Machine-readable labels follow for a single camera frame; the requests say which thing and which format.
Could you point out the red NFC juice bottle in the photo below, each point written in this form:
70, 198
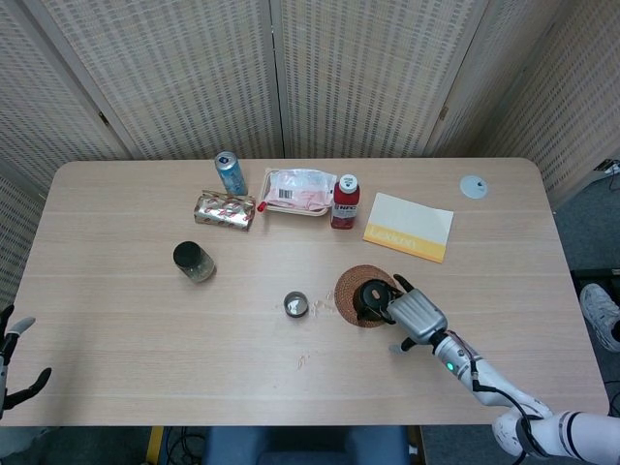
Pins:
345, 206

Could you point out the white power strip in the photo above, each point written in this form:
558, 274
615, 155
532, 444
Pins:
608, 167

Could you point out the yellow white Lexicon booklet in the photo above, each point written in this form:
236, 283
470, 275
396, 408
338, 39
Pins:
412, 223

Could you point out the small dark ceramic cup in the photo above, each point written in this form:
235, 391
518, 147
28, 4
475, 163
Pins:
295, 305

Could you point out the yellow floor post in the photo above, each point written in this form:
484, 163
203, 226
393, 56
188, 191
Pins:
154, 443

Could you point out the pink white plastic bag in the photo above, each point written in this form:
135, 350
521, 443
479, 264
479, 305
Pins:
300, 186

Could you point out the glass jar black lid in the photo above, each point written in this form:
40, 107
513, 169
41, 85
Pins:
191, 257

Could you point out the round grey table grommet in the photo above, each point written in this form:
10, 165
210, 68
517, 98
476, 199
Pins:
472, 186

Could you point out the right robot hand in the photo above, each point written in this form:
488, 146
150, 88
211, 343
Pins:
416, 317

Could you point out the small black teapot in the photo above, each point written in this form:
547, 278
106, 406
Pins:
370, 300

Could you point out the round woven rattan coaster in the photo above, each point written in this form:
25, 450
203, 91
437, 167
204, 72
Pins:
346, 290

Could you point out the white sneaker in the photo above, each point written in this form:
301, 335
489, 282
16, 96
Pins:
600, 315

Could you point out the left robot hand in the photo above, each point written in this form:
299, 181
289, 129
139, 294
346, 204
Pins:
4, 378

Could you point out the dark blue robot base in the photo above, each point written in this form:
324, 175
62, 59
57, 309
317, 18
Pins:
310, 445

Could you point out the gold foil packet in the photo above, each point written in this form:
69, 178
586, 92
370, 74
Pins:
225, 212

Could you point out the beige food tray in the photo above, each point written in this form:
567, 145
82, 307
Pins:
295, 209

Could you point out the woven folding screen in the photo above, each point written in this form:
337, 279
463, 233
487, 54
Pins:
194, 72

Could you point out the blue drink can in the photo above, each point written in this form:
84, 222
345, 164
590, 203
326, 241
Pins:
232, 174

